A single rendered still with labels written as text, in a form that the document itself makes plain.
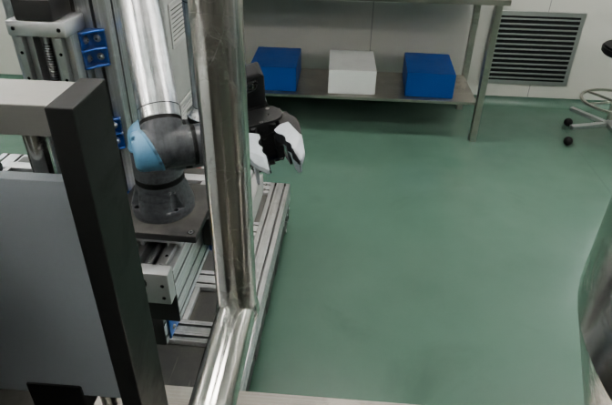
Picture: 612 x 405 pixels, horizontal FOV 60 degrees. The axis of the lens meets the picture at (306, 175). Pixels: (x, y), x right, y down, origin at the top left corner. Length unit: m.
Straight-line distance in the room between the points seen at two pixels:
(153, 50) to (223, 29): 0.84
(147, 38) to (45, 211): 0.64
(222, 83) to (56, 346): 0.37
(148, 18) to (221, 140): 0.86
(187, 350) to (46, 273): 1.39
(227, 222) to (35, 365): 0.37
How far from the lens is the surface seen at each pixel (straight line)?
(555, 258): 2.70
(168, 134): 0.95
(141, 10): 1.03
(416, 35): 3.92
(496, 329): 2.26
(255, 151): 0.69
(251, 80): 0.74
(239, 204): 0.18
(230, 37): 0.16
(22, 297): 0.47
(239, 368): 0.20
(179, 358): 1.80
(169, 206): 1.28
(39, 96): 0.37
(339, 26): 3.88
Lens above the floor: 1.57
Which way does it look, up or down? 31 degrees down
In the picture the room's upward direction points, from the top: 1 degrees clockwise
